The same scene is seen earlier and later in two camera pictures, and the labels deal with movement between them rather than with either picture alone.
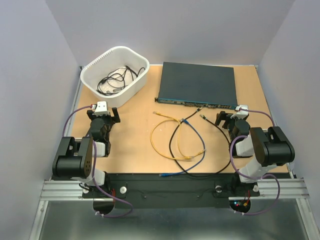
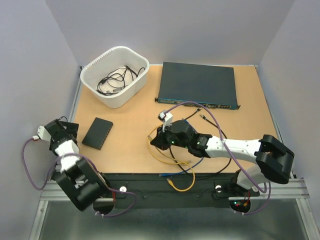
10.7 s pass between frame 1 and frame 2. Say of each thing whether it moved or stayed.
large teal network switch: stayed
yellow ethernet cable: moved
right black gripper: moved
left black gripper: moved
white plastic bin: stayed
